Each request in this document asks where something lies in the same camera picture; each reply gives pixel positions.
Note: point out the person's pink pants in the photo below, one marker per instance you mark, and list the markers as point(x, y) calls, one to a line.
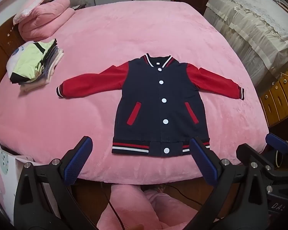
point(124, 203)

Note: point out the navy and red varsity jacket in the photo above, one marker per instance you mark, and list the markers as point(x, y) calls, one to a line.
point(146, 95)

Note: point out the stack of folded clothes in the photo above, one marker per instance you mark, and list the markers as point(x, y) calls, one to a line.
point(28, 60)

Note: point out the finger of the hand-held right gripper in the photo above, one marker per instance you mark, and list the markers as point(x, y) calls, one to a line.
point(277, 141)
point(247, 151)

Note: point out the patterned white storage box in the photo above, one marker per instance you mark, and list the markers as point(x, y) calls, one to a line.
point(2, 167)

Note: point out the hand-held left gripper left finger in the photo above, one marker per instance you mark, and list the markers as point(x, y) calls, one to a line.
point(78, 160)

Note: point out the cream lace covered furniture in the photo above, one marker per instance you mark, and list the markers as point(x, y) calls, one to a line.
point(254, 28)

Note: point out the pink plush bed blanket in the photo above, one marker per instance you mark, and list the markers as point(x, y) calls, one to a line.
point(86, 40)

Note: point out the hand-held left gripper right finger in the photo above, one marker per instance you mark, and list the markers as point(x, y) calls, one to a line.
point(204, 163)

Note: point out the folded pink quilt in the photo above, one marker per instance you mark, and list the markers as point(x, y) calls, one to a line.
point(45, 19)

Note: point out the wooden drawer cabinet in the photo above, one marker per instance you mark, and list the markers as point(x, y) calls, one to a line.
point(276, 100)

